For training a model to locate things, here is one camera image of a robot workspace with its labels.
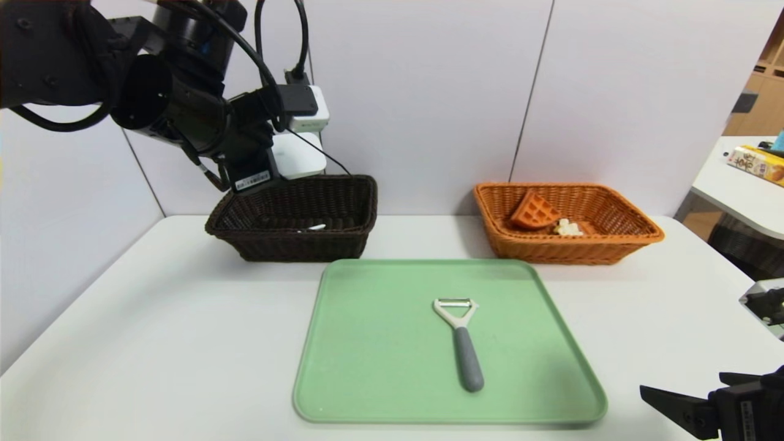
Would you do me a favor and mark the dark brown wicker basket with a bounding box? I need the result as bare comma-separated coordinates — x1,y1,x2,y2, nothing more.
205,175,379,263

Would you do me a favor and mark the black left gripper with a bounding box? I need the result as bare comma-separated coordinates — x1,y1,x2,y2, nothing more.
225,134,282,197

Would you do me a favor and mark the yellow snack box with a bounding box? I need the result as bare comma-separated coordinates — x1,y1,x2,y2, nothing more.
726,145,784,187

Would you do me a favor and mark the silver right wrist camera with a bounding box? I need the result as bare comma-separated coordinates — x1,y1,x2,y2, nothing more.
739,279,784,341

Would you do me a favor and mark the orange wicker basket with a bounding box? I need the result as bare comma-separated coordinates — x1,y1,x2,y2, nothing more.
473,181,666,265

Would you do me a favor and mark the white rectangular case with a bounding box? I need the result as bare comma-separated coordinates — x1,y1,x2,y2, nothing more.
271,132,328,180

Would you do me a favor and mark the peeler with grey handle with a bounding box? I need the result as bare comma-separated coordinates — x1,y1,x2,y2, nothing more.
433,298,484,393

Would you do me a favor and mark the white side table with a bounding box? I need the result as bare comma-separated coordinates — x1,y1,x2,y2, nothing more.
691,136,784,239

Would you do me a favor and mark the light green plastic tray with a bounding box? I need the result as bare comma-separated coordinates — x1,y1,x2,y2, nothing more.
293,258,608,426

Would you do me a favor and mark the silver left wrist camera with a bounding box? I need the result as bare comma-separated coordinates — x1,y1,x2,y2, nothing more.
279,84,330,134

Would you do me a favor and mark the orange toy waffle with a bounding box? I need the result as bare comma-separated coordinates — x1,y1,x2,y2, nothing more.
510,189,562,232

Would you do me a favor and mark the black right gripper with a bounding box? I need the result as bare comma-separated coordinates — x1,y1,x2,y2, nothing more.
639,365,784,441

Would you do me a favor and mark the wooden shelf unit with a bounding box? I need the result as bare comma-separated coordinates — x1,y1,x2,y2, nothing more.
723,12,784,138

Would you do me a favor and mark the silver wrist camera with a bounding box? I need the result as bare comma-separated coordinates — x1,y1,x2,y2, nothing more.
739,279,784,341
279,84,330,134

